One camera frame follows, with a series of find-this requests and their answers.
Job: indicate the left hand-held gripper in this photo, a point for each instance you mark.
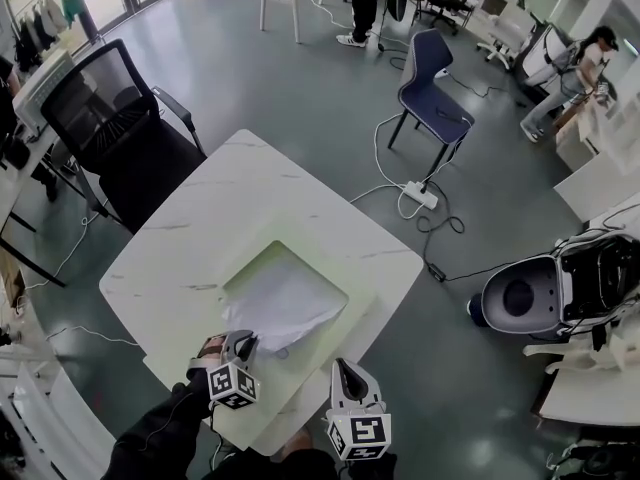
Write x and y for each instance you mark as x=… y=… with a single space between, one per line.
x=234 y=385

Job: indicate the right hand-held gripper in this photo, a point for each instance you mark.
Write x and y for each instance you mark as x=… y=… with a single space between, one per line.
x=357 y=430

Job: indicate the person's left forearm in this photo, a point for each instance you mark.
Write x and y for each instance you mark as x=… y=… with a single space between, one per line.
x=160 y=433

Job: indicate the person's right forearm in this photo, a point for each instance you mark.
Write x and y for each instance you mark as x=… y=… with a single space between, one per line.
x=325 y=468

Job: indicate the person's left hand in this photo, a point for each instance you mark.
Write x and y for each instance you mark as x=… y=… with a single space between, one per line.
x=211 y=350

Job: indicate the translucent green file folder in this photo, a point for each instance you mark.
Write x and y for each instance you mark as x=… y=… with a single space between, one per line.
x=345 y=338

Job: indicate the black power adapter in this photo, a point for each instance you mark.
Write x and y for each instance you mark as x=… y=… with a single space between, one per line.
x=437 y=273

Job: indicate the white and black robot machine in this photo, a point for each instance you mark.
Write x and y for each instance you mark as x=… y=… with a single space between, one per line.
x=530 y=295

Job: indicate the white power strip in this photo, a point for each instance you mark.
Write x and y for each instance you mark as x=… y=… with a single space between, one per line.
x=421 y=194

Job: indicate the black mesh office chair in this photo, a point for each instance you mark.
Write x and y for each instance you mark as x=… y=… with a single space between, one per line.
x=135 y=158

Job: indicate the blue plastic chair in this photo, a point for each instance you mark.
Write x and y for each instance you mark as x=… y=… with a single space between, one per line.
x=430 y=98

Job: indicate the white desktop device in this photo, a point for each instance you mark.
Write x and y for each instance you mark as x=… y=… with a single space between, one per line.
x=42 y=85

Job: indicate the white shelf unit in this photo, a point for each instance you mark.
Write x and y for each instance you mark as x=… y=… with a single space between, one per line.
x=600 y=133

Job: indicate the white office chair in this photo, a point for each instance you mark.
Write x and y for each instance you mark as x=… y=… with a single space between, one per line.
x=507 y=35

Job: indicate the rack of hanging clothes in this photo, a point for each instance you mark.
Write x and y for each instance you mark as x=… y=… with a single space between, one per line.
x=37 y=28

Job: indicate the green hanging garment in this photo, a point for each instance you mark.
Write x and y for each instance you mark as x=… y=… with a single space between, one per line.
x=71 y=0

